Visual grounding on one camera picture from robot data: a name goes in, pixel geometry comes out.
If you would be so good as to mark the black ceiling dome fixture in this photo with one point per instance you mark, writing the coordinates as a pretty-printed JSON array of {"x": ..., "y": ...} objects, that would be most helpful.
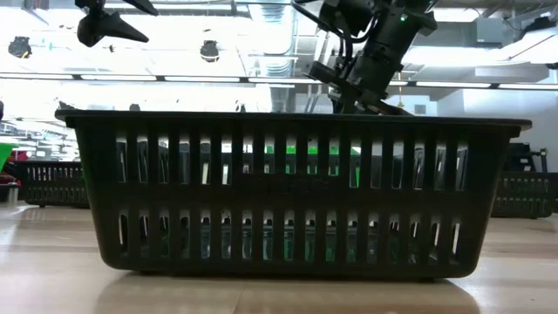
[
  {"x": 19, "y": 47},
  {"x": 209, "y": 51}
]

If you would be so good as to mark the black slotted plastic basket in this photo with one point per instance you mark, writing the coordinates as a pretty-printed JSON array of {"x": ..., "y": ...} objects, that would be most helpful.
[
  {"x": 54, "y": 194},
  {"x": 523, "y": 205},
  {"x": 279, "y": 194}
]

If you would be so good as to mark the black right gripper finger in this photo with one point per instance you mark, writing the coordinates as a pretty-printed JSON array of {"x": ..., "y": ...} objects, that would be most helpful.
[{"x": 388, "y": 109}]

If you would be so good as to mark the grey metal post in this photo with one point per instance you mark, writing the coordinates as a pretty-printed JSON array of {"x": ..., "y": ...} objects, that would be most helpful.
[{"x": 12, "y": 193}]

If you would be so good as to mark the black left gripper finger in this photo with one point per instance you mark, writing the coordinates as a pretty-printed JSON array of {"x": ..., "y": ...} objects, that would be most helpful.
[
  {"x": 144, "y": 6},
  {"x": 102, "y": 29}
]

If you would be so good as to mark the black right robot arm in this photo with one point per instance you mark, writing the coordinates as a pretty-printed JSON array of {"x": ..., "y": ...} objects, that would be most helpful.
[{"x": 392, "y": 22}]

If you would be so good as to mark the black equipment rack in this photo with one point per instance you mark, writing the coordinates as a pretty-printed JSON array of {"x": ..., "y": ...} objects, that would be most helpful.
[{"x": 525, "y": 158}]

